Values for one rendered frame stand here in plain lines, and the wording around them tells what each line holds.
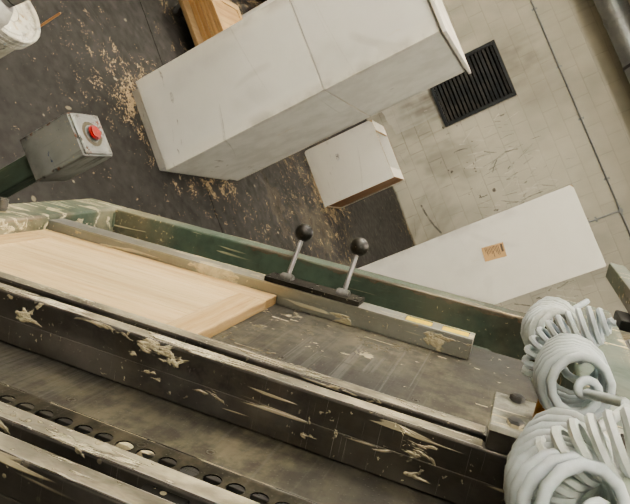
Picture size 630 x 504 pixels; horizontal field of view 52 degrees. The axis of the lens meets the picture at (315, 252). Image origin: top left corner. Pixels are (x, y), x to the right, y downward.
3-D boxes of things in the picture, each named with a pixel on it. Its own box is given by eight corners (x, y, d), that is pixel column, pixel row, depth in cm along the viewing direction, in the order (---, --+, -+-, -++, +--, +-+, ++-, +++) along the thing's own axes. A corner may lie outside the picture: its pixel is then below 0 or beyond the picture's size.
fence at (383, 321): (61, 234, 150) (63, 218, 149) (470, 352, 122) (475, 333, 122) (46, 237, 145) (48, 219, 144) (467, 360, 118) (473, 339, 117)
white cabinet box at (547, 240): (331, 283, 555) (571, 189, 484) (355, 347, 549) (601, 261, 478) (304, 289, 498) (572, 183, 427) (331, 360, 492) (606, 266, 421)
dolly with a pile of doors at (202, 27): (208, 25, 522) (239, 6, 511) (229, 83, 517) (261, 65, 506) (164, -1, 465) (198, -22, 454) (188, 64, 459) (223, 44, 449)
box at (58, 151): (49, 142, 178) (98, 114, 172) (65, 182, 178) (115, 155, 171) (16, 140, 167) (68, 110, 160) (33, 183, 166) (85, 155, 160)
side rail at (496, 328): (123, 247, 174) (128, 207, 172) (542, 367, 143) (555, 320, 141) (109, 250, 169) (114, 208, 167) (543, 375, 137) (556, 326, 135)
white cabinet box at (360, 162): (320, 156, 663) (383, 126, 638) (340, 208, 657) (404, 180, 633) (303, 151, 621) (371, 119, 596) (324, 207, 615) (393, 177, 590)
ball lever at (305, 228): (278, 284, 132) (300, 226, 136) (295, 289, 131) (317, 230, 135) (274, 278, 128) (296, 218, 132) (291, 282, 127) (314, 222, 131)
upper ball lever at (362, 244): (333, 299, 128) (354, 239, 132) (351, 304, 127) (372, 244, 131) (330, 293, 125) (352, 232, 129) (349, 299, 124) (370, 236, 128)
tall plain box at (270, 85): (204, 108, 457) (435, -16, 396) (232, 187, 451) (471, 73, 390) (123, 81, 373) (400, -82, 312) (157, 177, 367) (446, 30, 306)
